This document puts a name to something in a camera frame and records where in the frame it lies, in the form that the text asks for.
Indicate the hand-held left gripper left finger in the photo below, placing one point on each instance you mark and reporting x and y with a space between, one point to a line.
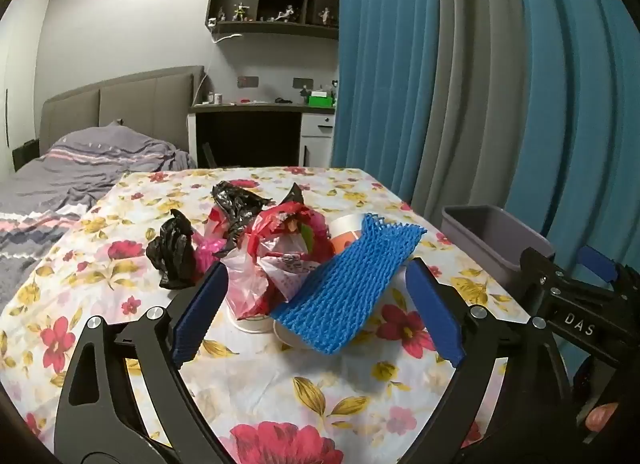
200 314

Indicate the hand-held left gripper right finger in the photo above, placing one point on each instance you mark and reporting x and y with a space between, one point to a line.
435 319

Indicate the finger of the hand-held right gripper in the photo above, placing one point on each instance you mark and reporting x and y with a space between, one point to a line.
537 269
597 266

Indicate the grey plastic bin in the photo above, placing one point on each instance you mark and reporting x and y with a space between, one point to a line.
492 239

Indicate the small black plastic bag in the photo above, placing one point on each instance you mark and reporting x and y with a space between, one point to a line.
172 249

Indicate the pink plastic bag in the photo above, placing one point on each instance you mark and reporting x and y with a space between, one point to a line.
212 244

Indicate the blue foam net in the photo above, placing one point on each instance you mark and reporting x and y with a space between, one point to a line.
350 284

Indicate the red plastic bag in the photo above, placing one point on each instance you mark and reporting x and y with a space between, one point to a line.
272 254

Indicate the long black plastic bag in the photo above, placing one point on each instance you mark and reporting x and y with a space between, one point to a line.
237 204

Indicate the person's right hand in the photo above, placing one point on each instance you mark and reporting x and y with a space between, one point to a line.
602 416

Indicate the floral tablecloth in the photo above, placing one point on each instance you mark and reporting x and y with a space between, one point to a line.
280 394

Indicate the blue curtain panel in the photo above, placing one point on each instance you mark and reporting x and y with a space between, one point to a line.
380 68
585 93

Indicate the zigzag striped blanket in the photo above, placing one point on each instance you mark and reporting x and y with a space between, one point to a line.
30 244

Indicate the grey striped duvet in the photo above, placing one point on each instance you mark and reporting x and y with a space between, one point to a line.
100 158

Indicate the grey curtain panel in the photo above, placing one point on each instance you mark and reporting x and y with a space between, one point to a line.
470 93

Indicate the dark wooden desk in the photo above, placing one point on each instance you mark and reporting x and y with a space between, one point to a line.
245 131

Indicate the white drawer cabinet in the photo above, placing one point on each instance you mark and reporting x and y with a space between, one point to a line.
317 136

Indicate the grey padded headboard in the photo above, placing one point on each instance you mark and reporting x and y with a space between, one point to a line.
130 98

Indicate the green box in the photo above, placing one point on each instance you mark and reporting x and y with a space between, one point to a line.
320 101

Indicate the row of figurines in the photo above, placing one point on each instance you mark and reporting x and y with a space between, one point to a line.
280 13

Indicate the grey wall socket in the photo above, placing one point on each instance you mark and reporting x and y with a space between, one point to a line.
303 82
248 81

